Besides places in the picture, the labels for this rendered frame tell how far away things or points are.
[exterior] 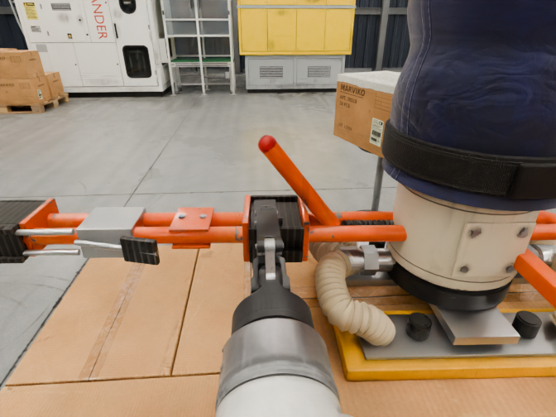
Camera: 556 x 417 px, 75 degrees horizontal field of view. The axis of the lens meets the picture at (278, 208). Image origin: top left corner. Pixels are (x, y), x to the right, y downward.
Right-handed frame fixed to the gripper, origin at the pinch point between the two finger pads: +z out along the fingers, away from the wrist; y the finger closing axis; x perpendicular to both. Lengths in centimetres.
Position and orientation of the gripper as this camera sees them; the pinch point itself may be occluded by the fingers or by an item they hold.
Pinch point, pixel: (266, 227)
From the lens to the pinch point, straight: 48.9
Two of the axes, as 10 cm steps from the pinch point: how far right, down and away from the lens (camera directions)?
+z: -0.6, -4.7, 8.8
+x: 10.0, -0.3, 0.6
